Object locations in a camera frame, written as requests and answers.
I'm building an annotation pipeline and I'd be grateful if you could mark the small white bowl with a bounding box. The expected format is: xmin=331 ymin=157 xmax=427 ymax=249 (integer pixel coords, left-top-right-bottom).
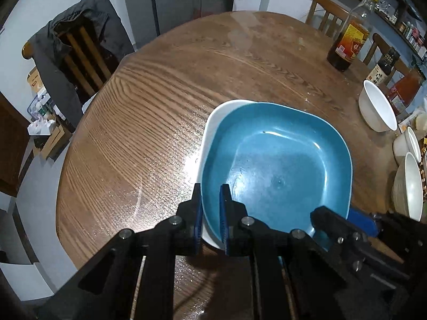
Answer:
xmin=393 ymin=127 xmax=422 ymax=165

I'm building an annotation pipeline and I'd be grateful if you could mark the large yellow-capped sauce bottle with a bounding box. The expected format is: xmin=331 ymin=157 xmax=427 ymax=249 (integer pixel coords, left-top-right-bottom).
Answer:
xmin=326 ymin=0 xmax=381 ymax=72

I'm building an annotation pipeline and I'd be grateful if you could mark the clear plastic storage box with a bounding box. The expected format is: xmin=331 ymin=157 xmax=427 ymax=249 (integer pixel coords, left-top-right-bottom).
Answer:
xmin=27 ymin=95 xmax=56 ymax=124

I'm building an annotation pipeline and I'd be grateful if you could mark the white square plate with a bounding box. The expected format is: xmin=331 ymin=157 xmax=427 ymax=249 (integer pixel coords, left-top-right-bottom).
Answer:
xmin=194 ymin=99 xmax=257 ymax=250

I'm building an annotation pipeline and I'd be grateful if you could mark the grey refrigerator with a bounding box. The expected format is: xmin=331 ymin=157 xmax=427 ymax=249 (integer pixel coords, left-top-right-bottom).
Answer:
xmin=122 ymin=0 xmax=231 ymax=37

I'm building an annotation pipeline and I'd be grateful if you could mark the cardboard box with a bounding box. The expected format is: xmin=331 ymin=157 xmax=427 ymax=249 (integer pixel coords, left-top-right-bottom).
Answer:
xmin=27 ymin=67 xmax=47 ymax=98
xmin=40 ymin=123 xmax=73 ymax=161

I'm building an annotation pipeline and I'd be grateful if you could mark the dark grey jacket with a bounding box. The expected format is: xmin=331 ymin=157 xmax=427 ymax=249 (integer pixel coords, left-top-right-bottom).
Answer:
xmin=31 ymin=0 xmax=135 ymax=130

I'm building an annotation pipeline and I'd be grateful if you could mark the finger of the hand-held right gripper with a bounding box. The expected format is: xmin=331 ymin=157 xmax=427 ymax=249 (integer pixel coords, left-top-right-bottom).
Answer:
xmin=310 ymin=206 xmax=369 ymax=270
xmin=349 ymin=208 xmax=422 ymax=257

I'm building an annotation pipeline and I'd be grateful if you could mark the small dark sauce bottle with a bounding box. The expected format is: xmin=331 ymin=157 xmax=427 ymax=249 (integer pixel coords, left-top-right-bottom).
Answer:
xmin=365 ymin=47 xmax=401 ymax=85

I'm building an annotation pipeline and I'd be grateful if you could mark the large white bowl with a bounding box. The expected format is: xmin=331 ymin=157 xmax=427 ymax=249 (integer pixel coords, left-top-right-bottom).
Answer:
xmin=391 ymin=151 xmax=424 ymax=221

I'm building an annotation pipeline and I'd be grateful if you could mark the row of small jars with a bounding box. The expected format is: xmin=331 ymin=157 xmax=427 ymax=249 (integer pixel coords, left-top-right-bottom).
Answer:
xmin=397 ymin=20 xmax=427 ymax=51

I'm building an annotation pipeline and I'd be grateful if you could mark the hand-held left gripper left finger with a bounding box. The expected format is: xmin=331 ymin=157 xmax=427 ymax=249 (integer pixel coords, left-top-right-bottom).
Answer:
xmin=43 ymin=183 xmax=204 ymax=320

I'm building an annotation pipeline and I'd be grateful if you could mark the wooden wall shelf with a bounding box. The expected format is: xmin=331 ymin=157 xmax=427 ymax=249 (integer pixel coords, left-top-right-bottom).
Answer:
xmin=317 ymin=0 xmax=427 ymax=59

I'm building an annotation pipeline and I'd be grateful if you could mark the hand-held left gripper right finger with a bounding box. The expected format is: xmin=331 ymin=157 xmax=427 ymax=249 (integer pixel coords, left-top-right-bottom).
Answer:
xmin=218 ymin=183 xmax=349 ymax=320

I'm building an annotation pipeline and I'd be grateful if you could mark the brown wooden cabinet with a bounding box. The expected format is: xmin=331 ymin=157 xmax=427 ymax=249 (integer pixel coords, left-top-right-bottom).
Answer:
xmin=0 ymin=93 xmax=31 ymax=197

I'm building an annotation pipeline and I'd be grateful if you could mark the blue square plate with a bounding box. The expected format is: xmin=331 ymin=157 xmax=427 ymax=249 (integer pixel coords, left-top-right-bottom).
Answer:
xmin=200 ymin=102 xmax=354 ymax=252

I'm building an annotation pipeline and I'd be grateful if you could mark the red sauce jar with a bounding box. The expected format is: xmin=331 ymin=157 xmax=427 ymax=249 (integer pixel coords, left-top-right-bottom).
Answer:
xmin=387 ymin=68 xmax=426 ymax=115

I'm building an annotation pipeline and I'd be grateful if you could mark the wooden chair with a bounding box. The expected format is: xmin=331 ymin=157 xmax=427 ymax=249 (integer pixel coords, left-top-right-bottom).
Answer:
xmin=22 ymin=17 xmax=114 ymax=97
xmin=362 ymin=33 xmax=411 ymax=77
xmin=305 ymin=0 xmax=351 ymax=39

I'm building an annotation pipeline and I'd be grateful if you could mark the medium white bowl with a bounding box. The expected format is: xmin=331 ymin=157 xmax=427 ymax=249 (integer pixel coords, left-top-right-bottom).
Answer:
xmin=358 ymin=80 xmax=398 ymax=133

